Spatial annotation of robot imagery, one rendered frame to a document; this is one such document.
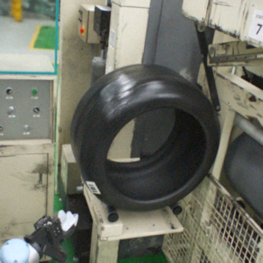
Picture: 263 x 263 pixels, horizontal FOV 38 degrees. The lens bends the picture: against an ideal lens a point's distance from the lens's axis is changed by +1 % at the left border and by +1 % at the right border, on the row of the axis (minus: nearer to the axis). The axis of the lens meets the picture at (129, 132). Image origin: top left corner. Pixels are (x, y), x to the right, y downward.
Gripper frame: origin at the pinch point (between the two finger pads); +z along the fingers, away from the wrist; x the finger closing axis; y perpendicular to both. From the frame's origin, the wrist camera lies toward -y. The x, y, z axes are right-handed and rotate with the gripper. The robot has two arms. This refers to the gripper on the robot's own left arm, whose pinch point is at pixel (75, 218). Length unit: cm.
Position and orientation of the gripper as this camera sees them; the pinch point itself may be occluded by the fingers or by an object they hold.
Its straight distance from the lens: 137.4
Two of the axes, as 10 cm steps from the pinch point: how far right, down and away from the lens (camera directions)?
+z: 5.3, -4.3, 7.3
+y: -2.5, -9.0, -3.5
